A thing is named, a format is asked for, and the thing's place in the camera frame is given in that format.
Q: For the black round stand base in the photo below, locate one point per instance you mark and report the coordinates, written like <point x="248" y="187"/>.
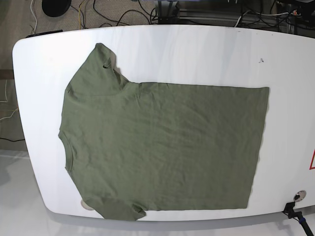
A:
<point x="55" y="8"/>

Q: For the right silver table grommet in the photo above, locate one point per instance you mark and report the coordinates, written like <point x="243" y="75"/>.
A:
<point x="299" y="196"/>

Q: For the olive green T-shirt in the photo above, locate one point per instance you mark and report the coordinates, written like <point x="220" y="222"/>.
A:
<point x="134" y="147"/>

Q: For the aluminium frame base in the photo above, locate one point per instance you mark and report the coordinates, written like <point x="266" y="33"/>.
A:
<point x="204" y="12"/>

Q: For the black clamp with cable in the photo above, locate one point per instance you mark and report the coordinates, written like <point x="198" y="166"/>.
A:
<point x="297" y="215"/>

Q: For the red triangle sticker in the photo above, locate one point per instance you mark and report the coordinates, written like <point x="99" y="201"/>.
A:
<point x="312" y="164"/>

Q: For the left silver table grommet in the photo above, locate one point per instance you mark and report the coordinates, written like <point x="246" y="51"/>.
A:
<point x="85" y="206"/>

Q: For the silver table grommet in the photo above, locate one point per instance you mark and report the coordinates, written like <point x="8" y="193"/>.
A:
<point x="299" y="196"/>
<point x="85" y="206"/>

